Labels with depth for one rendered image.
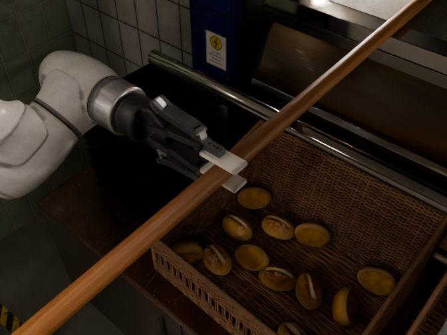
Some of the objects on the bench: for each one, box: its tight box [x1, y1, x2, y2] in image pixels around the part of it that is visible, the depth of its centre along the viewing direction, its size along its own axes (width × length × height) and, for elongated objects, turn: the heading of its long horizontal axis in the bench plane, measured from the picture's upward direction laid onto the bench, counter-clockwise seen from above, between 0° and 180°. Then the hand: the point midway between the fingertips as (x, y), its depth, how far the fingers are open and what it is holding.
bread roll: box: [235, 245, 269, 271], centre depth 132 cm, size 10×7×6 cm
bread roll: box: [237, 187, 271, 209], centre depth 148 cm, size 6×10×7 cm
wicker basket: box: [151, 120, 447, 335], centre depth 124 cm, size 49×56×28 cm
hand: (223, 167), depth 75 cm, fingers closed on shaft, 3 cm apart
